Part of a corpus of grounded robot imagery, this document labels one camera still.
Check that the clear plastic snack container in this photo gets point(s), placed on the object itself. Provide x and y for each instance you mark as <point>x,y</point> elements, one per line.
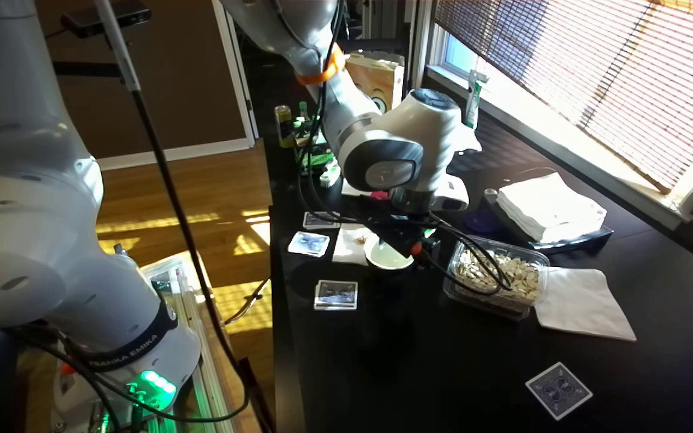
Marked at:
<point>524,280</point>

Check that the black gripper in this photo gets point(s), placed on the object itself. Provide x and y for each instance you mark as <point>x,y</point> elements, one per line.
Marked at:
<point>400,210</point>

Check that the black camera on stand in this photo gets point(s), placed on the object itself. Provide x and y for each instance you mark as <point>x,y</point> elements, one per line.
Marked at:
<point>84,20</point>

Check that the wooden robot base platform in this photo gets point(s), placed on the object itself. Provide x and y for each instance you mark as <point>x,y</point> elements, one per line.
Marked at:
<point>203,280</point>

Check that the cardboard box with cartoon face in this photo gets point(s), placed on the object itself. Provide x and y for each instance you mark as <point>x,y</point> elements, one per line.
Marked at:
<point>380,81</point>

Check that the green capped bottle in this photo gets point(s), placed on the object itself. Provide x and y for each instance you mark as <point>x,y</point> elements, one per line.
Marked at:
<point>312,159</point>
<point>304,121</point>

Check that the window blind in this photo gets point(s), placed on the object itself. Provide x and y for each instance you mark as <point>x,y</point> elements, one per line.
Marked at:
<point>603,81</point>

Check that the green bottles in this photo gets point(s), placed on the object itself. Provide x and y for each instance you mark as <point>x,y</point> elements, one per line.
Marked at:
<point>283,124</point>

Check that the plain white flat napkin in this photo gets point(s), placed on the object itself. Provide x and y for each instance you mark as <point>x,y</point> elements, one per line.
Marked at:
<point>584,304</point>

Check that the green and white device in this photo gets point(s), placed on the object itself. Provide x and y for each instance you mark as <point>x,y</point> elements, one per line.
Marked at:
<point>330,173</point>

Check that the white napkin with crumbs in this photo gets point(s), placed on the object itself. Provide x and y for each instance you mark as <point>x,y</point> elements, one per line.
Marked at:
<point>351,243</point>

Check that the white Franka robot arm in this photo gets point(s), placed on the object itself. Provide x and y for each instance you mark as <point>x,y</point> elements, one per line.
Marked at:
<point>25,224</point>

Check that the white spray bottle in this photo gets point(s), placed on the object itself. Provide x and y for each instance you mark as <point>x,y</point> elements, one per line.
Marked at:
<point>475,97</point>

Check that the stack of white napkins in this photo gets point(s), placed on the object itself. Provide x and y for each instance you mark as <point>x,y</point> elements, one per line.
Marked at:
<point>553,207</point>

